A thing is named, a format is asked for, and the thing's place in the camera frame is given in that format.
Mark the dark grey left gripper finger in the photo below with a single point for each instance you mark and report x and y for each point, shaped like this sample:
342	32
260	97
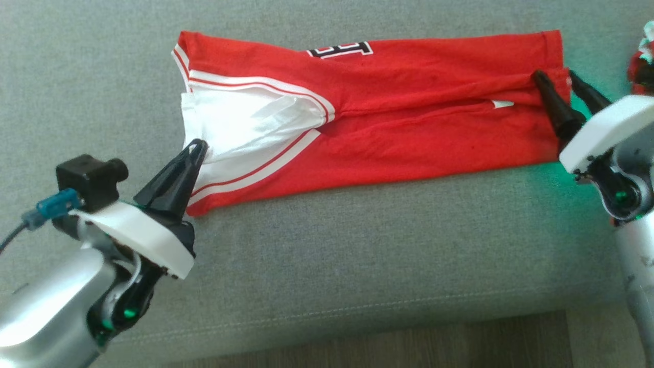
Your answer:
191	179
163	191

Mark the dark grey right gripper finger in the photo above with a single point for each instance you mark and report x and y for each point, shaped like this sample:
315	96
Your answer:
590	97
559	112

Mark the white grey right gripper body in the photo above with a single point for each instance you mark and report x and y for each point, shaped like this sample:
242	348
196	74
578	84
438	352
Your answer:
603	133

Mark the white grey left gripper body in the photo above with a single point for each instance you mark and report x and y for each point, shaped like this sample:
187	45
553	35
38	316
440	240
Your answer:
138	235

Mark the red white basketball shorts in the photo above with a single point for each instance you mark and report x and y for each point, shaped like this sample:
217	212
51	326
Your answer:
643	64

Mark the red white basketball jersey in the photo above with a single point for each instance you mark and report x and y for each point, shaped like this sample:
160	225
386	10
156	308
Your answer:
409	128

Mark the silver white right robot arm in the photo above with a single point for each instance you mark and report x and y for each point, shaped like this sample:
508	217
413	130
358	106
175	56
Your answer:
638	276

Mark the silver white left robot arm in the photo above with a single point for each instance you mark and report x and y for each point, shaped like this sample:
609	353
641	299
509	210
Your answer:
46	301

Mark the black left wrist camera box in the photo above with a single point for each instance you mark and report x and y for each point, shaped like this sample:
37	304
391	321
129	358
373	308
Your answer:
89	179

